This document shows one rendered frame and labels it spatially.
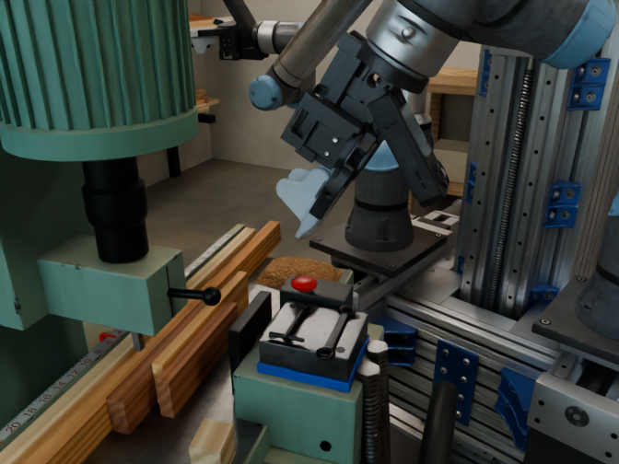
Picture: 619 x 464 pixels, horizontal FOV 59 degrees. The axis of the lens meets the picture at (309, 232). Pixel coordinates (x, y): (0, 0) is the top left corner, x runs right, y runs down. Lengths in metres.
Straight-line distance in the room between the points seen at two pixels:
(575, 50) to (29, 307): 0.59
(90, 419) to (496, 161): 0.82
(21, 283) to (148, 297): 0.14
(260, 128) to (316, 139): 3.83
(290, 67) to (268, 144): 3.19
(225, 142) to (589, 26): 4.13
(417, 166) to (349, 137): 0.07
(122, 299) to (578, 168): 0.85
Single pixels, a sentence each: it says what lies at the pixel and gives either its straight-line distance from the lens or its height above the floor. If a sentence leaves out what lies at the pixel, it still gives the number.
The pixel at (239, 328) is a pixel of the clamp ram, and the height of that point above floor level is 1.00.
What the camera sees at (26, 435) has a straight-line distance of 0.60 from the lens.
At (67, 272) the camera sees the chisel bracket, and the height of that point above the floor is 1.06.
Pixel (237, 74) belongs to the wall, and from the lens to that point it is 4.37.
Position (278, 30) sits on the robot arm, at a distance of 1.33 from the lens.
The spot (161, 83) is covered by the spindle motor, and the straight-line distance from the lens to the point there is 0.48.
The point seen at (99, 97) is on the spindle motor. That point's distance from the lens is 0.47.
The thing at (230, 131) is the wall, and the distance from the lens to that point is 4.51.
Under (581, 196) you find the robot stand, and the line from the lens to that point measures 1.14.
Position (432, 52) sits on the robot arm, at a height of 1.28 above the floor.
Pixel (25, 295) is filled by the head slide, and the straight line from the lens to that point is 0.64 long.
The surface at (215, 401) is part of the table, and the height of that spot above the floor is 0.90.
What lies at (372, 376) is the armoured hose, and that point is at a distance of 0.57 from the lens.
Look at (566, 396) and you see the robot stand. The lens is 0.93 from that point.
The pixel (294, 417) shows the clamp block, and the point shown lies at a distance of 0.60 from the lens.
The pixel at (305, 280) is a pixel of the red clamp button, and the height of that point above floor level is 1.02.
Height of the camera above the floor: 1.33
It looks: 25 degrees down
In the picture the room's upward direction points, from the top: straight up
